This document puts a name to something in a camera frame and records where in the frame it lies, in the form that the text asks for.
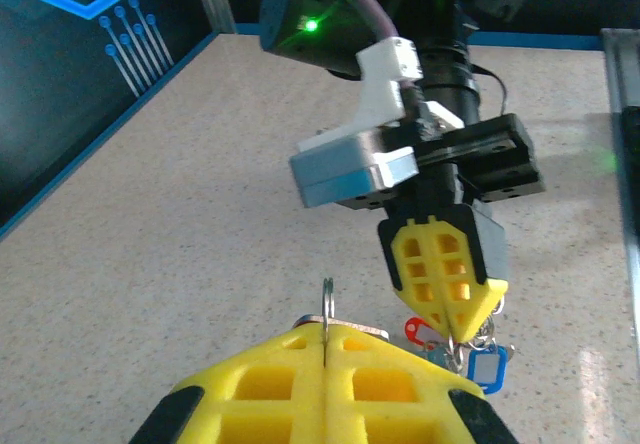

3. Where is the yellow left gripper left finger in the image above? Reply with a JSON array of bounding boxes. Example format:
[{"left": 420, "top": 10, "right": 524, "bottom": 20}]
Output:
[{"left": 128, "top": 324, "right": 327, "bottom": 444}]

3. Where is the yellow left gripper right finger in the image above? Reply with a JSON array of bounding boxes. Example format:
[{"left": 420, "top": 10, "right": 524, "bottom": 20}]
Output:
[{"left": 324, "top": 324, "right": 521, "bottom": 444}]

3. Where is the red key tag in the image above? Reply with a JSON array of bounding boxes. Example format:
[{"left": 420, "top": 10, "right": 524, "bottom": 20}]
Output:
[{"left": 403, "top": 316, "right": 439, "bottom": 350}]

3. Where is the silver key and ring bunch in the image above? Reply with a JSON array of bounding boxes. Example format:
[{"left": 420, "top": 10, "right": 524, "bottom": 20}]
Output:
[{"left": 424, "top": 298, "right": 517, "bottom": 380}]

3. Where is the metal keyring plate with rings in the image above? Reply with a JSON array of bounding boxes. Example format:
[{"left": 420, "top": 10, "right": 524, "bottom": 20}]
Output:
[{"left": 292, "top": 315, "right": 391, "bottom": 343}]

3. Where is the blue key tag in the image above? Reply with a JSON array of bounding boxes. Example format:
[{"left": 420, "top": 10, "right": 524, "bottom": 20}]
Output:
[{"left": 466, "top": 343, "right": 509, "bottom": 395}]

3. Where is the silver split ring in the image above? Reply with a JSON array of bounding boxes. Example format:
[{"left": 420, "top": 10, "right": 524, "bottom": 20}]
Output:
[{"left": 320, "top": 277, "right": 335, "bottom": 368}]

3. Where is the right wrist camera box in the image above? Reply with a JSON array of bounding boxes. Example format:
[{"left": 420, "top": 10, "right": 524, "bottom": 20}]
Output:
[{"left": 288, "top": 37, "right": 424, "bottom": 210}]

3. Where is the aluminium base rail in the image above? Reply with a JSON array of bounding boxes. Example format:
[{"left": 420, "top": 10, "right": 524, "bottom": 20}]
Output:
[{"left": 599, "top": 27, "right": 640, "bottom": 348}]

